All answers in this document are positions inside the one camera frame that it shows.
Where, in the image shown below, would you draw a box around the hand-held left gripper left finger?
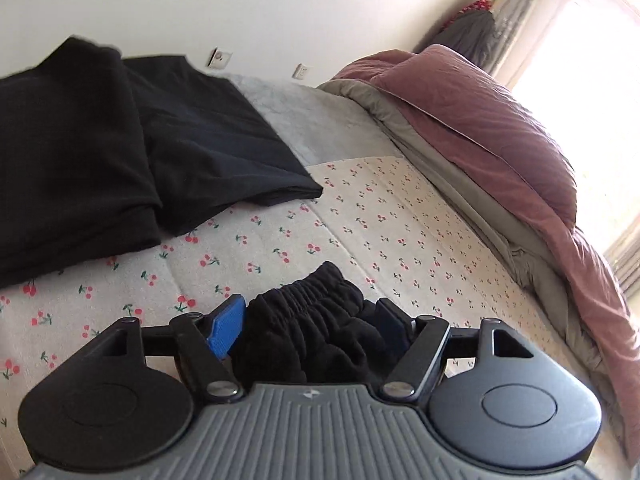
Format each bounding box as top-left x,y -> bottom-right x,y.
97,295 -> 247,403

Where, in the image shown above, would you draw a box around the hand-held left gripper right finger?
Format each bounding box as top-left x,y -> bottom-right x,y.
375,298 -> 538,403

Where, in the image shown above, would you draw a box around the black pants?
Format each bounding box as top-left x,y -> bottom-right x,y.
232,261 -> 401,388

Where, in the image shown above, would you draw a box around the cherry print bed sheet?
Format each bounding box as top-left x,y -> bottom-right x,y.
0,155 -> 626,461

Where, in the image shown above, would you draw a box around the pink and grey duvet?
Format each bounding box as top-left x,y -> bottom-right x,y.
317,44 -> 640,463

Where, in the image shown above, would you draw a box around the pink pillow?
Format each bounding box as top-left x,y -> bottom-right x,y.
370,44 -> 578,226

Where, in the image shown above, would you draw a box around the patterned grey curtain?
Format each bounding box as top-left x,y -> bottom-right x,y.
487,0 -> 566,86
602,225 -> 640,306

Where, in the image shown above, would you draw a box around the hanging grey clothes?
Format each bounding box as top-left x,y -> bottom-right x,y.
427,10 -> 497,67

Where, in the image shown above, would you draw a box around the bright window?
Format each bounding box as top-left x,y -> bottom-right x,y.
510,0 -> 640,261

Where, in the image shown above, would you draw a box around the red dotted hanging item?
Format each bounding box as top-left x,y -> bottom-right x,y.
450,0 -> 494,22

